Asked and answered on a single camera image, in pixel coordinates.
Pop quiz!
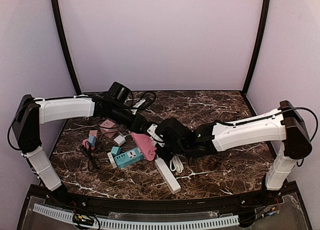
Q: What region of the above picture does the white usb charger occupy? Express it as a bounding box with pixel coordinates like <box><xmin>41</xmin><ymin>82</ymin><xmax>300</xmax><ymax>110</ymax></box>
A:
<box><xmin>114</xmin><ymin>135</ymin><xmax>126</xmax><ymax>147</ymax></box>

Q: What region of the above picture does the pink triangular power strip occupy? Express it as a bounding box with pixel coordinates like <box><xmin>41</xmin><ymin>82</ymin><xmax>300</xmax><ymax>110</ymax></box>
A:
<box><xmin>131</xmin><ymin>133</ymin><xmax>157</xmax><ymax>161</ymax></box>

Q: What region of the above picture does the black front rail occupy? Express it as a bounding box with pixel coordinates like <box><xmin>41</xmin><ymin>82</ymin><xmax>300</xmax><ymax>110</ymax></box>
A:
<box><xmin>45</xmin><ymin>191</ymin><xmax>274</xmax><ymax>215</ymax></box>

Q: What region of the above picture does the black cable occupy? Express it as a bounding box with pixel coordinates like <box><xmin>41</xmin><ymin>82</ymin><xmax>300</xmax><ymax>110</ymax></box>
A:
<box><xmin>80</xmin><ymin>139</ymin><xmax>102</xmax><ymax>172</ymax></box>

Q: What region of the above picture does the teal power strip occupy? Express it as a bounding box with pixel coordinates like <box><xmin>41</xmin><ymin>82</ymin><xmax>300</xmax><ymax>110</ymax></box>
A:
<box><xmin>114</xmin><ymin>147</ymin><xmax>145</xmax><ymax>169</ymax></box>

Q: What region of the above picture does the white power cord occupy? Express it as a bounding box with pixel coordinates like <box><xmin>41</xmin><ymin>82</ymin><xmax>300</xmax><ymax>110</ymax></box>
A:
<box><xmin>169</xmin><ymin>156</ymin><xmax>186</xmax><ymax>173</ymax></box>

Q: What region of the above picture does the bright pink plug adapter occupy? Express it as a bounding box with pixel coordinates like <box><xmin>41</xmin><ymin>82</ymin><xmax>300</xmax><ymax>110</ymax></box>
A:
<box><xmin>82</xmin><ymin>139</ymin><xmax>91</xmax><ymax>148</ymax></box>

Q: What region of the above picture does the white slotted cable duct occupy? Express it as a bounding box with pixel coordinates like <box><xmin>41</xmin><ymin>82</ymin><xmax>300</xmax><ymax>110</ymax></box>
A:
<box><xmin>32</xmin><ymin>203</ymin><xmax>239</xmax><ymax>229</ymax></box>

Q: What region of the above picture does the left circuit board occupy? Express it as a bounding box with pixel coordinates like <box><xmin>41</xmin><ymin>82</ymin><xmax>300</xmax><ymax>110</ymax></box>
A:
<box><xmin>72</xmin><ymin>213</ymin><xmax>94</xmax><ymax>225</ymax></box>

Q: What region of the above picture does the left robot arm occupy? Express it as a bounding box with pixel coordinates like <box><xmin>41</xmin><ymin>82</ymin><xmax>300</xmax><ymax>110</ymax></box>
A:
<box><xmin>8</xmin><ymin>82</ymin><xmax>147</xmax><ymax>191</ymax></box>

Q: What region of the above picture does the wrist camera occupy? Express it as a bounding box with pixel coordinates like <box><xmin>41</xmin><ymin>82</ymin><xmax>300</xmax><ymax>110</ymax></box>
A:
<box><xmin>131</xmin><ymin>91</ymin><xmax>157</xmax><ymax>115</ymax></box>
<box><xmin>147</xmin><ymin>123</ymin><xmax>165</xmax><ymax>147</ymax></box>

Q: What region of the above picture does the black frame post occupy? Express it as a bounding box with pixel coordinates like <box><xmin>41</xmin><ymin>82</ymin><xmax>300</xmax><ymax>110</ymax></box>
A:
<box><xmin>50</xmin><ymin>0</ymin><xmax>82</xmax><ymax>95</ymax></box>
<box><xmin>241</xmin><ymin>0</ymin><xmax>271</xmax><ymax>96</ymax></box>

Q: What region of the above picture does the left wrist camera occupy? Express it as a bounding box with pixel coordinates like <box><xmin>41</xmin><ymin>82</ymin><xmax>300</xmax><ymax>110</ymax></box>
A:
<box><xmin>131</xmin><ymin>91</ymin><xmax>157</xmax><ymax>115</ymax></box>

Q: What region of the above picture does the pink cube socket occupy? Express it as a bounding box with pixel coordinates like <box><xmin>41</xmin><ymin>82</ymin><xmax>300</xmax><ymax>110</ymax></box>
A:
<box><xmin>99</xmin><ymin>119</ymin><xmax>119</xmax><ymax>138</ymax></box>

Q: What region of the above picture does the left black frame post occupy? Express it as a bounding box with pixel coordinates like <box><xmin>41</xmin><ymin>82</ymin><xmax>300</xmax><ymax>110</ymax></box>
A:
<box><xmin>50</xmin><ymin>0</ymin><xmax>82</xmax><ymax>95</ymax></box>

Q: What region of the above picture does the right black frame post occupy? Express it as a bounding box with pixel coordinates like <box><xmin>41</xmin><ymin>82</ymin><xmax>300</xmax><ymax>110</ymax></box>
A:
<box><xmin>241</xmin><ymin>0</ymin><xmax>271</xmax><ymax>96</ymax></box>

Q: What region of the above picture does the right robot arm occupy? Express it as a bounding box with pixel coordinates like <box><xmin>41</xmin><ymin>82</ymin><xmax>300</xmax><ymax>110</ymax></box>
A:
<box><xmin>148</xmin><ymin>100</ymin><xmax>315</xmax><ymax>191</ymax></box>

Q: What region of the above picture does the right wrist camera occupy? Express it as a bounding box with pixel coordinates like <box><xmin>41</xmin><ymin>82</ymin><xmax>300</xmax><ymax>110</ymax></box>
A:
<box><xmin>147</xmin><ymin>123</ymin><xmax>165</xmax><ymax>147</ymax></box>

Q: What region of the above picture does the light pink charger block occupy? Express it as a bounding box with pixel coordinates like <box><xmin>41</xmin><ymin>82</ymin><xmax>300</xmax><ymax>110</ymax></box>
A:
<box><xmin>87</xmin><ymin>130</ymin><xmax>98</xmax><ymax>149</ymax></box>

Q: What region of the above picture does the teal charger plug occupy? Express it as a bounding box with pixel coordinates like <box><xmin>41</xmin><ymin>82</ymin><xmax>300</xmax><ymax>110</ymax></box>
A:
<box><xmin>110</xmin><ymin>146</ymin><xmax>122</xmax><ymax>156</ymax></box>

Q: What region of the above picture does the white power strip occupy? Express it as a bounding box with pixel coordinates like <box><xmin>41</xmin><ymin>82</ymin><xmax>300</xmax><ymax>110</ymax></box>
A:
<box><xmin>154</xmin><ymin>158</ymin><xmax>181</xmax><ymax>194</ymax></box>

